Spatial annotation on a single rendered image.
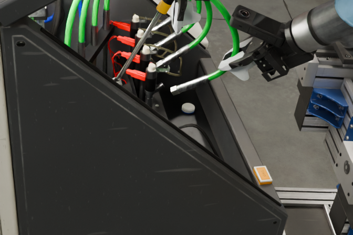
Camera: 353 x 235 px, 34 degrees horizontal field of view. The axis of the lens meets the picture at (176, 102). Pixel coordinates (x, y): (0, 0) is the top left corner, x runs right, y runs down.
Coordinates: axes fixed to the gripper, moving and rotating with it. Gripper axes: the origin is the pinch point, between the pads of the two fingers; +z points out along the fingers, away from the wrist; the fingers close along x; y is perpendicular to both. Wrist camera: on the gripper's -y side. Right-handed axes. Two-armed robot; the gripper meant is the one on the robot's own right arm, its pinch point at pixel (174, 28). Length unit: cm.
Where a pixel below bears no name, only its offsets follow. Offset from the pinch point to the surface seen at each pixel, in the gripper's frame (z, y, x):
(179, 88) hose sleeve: 9.3, -0.3, -10.9
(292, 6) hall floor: 123, 154, 241
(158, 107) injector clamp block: 25.6, -1.1, 3.6
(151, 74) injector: 11.9, -4.8, -1.3
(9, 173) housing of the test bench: 9, -37, -35
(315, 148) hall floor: 123, 105, 87
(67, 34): 0.4, -24.4, -0.7
